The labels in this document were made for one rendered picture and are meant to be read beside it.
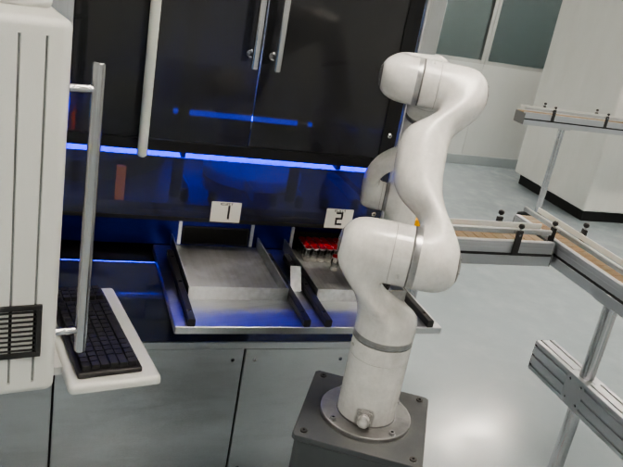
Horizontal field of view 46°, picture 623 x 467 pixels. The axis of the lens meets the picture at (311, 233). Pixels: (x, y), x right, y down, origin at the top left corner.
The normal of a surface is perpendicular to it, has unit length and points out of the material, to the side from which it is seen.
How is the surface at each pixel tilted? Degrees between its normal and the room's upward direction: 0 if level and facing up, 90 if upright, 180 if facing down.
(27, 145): 90
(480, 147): 90
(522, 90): 90
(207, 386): 90
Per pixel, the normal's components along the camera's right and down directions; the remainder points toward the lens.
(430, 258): -0.03, -0.11
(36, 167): 0.46, 0.39
